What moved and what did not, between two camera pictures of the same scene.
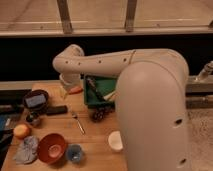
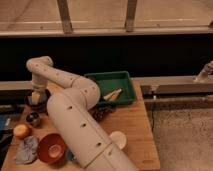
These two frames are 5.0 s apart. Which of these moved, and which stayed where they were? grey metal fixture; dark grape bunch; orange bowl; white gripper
Moved: white gripper
Stayed: dark grape bunch; orange bowl; grey metal fixture
